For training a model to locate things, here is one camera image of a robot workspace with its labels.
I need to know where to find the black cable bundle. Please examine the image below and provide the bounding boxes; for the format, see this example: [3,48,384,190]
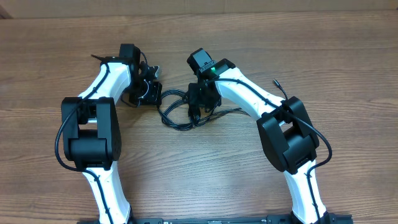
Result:
[157,78,290,131]

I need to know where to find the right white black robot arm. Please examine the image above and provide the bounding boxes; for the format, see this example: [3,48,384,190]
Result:
[187,49,327,223]

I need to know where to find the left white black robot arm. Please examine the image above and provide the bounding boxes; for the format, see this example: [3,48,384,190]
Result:
[54,44,162,223]

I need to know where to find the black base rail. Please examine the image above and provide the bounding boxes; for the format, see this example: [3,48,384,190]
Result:
[77,213,354,224]

